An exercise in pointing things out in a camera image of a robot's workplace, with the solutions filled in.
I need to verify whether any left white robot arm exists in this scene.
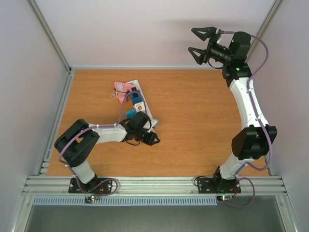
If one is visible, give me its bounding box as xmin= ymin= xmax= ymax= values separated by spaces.
xmin=54 ymin=112 xmax=160 ymax=198

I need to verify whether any pink triangular socket adapter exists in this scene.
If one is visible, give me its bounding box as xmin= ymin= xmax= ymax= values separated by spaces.
xmin=114 ymin=82 xmax=130 ymax=103

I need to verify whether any small circuit board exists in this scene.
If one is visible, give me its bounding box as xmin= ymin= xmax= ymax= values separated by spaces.
xmin=84 ymin=195 xmax=99 ymax=203
xmin=217 ymin=195 xmax=234 ymax=202

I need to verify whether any small white charger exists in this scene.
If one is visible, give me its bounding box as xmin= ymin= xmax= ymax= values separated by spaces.
xmin=122 ymin=83 xmax=136 ymax=92

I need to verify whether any white cube plug with picture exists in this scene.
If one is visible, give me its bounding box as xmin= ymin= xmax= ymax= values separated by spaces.
xmin=134 ymin=101 xmax=146 ymax=113

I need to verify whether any black thin adapter cable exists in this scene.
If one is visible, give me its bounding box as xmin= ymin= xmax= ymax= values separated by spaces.
xmin=113 ymin=88 xmax=132 ymax=97

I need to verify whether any right aluminium corner post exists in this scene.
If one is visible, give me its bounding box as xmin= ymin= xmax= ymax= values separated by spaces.
xmin=239 ymin=0 xmax=284 ymax=73

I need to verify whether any grey slotted cable duct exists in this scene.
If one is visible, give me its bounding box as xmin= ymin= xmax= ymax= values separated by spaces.
xmin=33 ymin=196 xmax=217 ymax=206

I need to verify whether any right small circuit board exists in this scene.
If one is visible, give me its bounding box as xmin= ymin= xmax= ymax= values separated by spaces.
xmin=217 ymin=195 xmax=234 ymax=202

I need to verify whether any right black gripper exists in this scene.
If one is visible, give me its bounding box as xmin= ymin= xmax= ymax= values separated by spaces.
xmin=188 ymin=29 xmax=233 ymax=63

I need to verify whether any teal cube plug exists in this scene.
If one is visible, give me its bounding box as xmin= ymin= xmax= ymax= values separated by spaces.
xmin=126 ymin=109 xmax=137 ymax=118

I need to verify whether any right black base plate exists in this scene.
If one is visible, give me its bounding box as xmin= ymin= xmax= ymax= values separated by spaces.
xmin=197 ymin=177 xmax=241 ymax=194

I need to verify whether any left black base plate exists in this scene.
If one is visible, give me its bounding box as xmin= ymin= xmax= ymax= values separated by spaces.
xmin=68 ymin=177 xmax=118 ymax=195

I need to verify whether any white power strip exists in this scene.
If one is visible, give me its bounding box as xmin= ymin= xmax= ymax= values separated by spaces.
xmin=127 ymin=80 xmax=159 ymax=131

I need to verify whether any left small circuit board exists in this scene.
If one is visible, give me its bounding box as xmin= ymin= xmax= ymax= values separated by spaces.
xmin=84 ymin=195 xmax=99 ymax=203

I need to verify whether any front aluminium rail frame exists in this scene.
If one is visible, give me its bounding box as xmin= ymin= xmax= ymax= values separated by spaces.
xmin=22 ymin=176 xmax=287 ymax=196

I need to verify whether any blue cube socket adapter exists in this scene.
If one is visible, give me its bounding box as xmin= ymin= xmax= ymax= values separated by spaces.
xmin=131 ymin=95 xmax=143 ymax=106

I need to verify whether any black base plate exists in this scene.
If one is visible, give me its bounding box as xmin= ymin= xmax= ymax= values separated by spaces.
xmin=197 ymin=177 xmax=241 ymax=194
xmin=68 ymin=177 xmax=118 ymax=195

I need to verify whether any aluminium corner post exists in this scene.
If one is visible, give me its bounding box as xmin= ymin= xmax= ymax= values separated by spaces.
xmin=27 ymin=0 xmax=71 ymax=73
xmin=239 ymin=0 xmax=284 ymax=73

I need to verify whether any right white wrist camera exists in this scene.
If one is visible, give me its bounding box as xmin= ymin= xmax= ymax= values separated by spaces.
xmin=215 ymin=29 xmax=224 ymax=44

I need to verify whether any left aluminium corner post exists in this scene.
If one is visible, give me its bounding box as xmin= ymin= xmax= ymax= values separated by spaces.
xmin=27 ymin=0 xmax=71 ymax=73

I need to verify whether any left aluminium rail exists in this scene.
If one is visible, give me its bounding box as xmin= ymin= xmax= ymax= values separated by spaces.
xmin=34 ymin=68 xmax=75 ymax=176

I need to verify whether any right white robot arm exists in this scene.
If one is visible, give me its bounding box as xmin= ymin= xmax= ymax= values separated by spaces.
xmin=188 ymin=27 xmax=278 ymax=195

